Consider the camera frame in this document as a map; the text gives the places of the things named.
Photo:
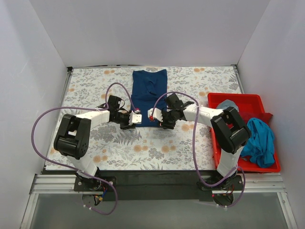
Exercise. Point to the aluminium frame rail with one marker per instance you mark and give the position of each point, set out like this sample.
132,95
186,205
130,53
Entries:
45,184

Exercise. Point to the floral patterned table mat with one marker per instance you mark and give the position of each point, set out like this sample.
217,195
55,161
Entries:
185,147

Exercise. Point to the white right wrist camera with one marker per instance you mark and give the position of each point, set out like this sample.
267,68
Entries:
155,114

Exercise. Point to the grey t shirt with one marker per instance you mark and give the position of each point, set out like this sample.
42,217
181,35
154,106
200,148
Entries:
226,104

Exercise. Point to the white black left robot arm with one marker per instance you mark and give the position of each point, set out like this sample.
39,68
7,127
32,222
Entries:
73,136

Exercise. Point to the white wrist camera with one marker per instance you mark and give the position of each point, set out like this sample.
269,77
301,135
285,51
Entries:
135,117
155,114

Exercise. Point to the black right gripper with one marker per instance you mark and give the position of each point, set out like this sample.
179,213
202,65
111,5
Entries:
164,119

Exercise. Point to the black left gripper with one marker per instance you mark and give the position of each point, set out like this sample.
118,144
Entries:
126,120

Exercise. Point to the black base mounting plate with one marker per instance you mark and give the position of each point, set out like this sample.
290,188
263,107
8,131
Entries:
158,185

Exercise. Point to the red plastic bin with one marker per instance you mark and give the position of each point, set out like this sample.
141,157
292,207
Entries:
246,103

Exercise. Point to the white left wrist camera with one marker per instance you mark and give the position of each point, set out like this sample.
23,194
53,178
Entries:
135,117

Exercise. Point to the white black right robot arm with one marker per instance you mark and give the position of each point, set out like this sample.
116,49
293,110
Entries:
230,130

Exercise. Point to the red t shirt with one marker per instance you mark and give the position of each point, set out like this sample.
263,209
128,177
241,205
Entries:
265,117

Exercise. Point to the navy blue t shirt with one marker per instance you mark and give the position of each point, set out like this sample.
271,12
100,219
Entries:
146,89

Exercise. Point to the teal blue t shirt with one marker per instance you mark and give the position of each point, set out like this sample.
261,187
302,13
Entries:
260,146

